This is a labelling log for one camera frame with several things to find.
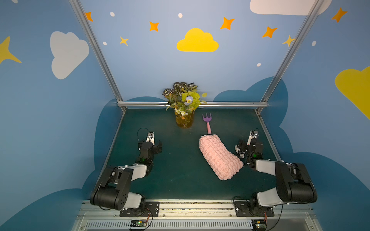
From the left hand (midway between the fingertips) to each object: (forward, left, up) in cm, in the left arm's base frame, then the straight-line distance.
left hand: (151, 139), depth 92 cm
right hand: (+3, -65, -1) cm, 65 cm away
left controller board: (-44, 0, -10) cm, 45 cm away
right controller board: (-43, -61, -10) cm, 76 cm away
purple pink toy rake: (+25, -40, -9) cm, 48 cm away
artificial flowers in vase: (+22, -21, +15) cm, 34 cm away
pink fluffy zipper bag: (-17, -45, +2) cm, 48 cm away
